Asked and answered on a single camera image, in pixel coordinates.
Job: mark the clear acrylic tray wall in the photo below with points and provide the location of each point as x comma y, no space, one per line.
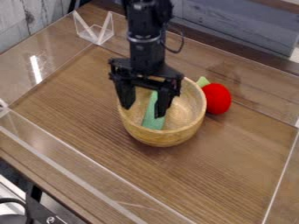
91,190

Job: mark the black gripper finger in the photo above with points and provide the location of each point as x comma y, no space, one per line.
165,94
125,92

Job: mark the green rectangular block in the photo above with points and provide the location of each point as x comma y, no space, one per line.
151,122

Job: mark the black chair armrest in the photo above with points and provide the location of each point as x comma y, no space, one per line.
16,212

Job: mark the red toy apple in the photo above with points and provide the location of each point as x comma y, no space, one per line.
217,96

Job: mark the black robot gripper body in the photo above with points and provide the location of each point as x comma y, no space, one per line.
164,76

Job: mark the brown wooden bowl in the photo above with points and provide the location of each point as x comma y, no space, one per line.
180,123

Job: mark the grey sofa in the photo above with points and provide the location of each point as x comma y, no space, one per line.
251,22

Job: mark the clear acrylic corner bracket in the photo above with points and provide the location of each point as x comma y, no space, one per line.
96,34

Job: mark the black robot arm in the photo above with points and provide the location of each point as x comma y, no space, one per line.
144,68

